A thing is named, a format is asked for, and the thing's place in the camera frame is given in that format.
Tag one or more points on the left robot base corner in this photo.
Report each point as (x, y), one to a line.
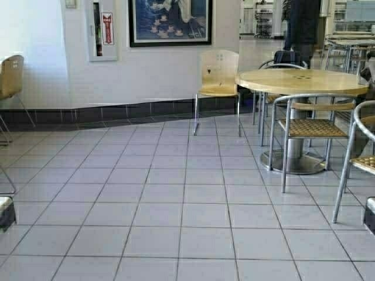
(8, 213)

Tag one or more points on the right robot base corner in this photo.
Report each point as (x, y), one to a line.
(369, 215)

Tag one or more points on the round wooden table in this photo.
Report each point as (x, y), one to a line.
(302, 82)

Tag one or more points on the metal woven seat armchair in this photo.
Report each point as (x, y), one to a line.
(296, 118)

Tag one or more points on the metal armchair behind table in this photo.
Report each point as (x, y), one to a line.
(274, 89)

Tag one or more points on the standing person in dark clothes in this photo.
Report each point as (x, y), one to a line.
(302, 26)

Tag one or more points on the metal armchair at right edge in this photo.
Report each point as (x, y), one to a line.
(361, 133)

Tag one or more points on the background cafeteria tables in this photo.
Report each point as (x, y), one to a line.
(353, 49)

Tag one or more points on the plywood chair at left edge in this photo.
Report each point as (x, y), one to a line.
(12, 80)

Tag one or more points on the plywood chair by wall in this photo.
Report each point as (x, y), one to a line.
(219, 70)

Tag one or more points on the framed blue wall picture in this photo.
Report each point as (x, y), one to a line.
(170, 23)

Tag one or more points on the fire extinguisher wall cabinet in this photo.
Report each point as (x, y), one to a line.
(100, 21)

